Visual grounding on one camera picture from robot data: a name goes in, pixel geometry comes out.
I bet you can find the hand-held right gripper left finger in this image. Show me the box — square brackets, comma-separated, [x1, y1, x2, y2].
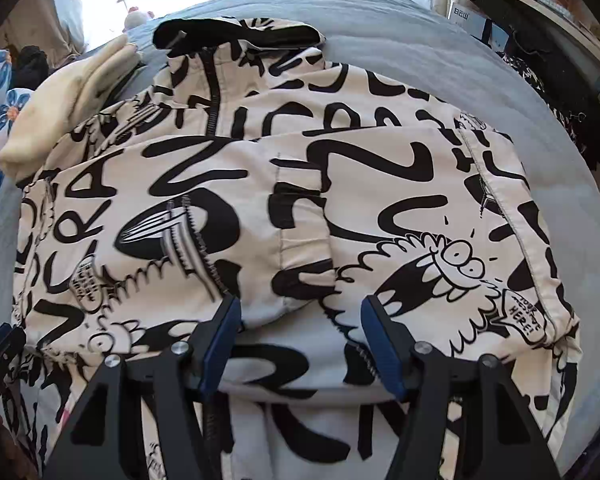
[42, 294, 242, 480]

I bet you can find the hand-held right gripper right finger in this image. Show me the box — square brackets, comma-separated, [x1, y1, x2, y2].
[360, 295, 563, 480]

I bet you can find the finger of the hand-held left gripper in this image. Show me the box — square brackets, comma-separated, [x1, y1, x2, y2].
[0, 324, 28, 411]

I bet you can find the white black graffiti print jacket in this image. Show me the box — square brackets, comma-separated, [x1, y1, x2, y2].
[10, 15, 581, 480]

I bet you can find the cream fleece folded garment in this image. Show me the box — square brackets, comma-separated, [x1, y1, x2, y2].
[0, 35, 143, 181]

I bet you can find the black crumpled cloth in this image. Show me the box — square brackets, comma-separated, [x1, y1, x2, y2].
[12, 45, 49, 94]

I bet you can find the small plush toy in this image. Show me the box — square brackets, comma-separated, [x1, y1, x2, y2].
[124, 6, 154, 31]

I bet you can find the white cardboard box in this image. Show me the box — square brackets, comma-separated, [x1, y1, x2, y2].
[447, 2, 511, 52]

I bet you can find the light wooden desk shelf unit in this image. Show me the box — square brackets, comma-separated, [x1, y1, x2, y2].
[467, 0, 600, 128]

